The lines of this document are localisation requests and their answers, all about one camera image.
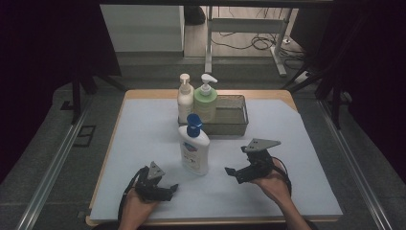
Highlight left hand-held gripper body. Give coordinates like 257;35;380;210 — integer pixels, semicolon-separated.
134;160;173;203

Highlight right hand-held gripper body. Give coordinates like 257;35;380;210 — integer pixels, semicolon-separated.
240;137;282;182

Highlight white bottle with blue pump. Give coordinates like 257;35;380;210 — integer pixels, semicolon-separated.
177;113;212;177

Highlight grey metal mesh basket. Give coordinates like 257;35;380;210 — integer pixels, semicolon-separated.
177;94;249;136

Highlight green pump bottle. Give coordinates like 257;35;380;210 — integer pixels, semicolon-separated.
192;73;219;125

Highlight cream white pump bottle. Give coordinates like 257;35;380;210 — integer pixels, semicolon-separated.
176;73;195;125

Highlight person's left hand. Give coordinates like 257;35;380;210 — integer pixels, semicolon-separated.
122;191;160;226

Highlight person's right hand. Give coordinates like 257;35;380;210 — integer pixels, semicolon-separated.
251;158;292;204

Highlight white power strip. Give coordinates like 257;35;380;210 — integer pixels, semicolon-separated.
294;71;312;84

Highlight black stand legs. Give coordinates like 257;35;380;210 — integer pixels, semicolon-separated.
71;65;126;126
281;61;343;130

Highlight dark curtain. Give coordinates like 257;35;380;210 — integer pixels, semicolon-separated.
0;0;123;185
290;0;406;185

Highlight white cabinet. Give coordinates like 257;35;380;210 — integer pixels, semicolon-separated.
100;4;186;53

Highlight dark rounded object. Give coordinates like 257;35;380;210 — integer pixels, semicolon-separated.
184;5;206;26

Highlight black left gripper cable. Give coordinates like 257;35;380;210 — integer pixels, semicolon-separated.
117;166;150;226

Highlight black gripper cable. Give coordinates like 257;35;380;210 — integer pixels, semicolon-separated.
117;166;150;226
270;155;293;196

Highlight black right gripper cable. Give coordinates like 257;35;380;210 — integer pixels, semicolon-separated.
270;155;293;196

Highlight aluminium floor rail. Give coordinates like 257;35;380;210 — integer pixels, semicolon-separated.
317;99;393;230
15;95;94;230

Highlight black floor cables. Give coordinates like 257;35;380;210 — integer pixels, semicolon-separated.
210;7;308;70

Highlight white metal desk frame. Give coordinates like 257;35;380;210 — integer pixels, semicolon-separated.
204;6;293;78

